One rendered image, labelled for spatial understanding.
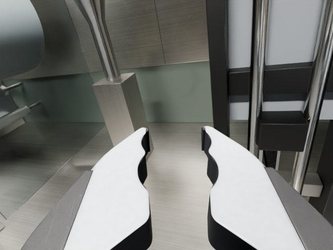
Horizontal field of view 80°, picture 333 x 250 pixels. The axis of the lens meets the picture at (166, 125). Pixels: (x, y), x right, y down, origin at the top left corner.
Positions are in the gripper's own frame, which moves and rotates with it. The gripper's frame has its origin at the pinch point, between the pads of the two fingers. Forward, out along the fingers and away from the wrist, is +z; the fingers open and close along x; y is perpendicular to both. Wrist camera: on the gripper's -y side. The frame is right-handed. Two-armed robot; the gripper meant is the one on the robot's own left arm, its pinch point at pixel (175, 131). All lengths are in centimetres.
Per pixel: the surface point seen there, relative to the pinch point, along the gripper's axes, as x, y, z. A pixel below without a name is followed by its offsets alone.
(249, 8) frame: 8.2, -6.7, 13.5
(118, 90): -13.6, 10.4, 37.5
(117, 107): -14.8, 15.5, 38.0
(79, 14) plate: -32, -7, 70
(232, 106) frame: 8.1, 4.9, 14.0
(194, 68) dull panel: 8, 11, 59
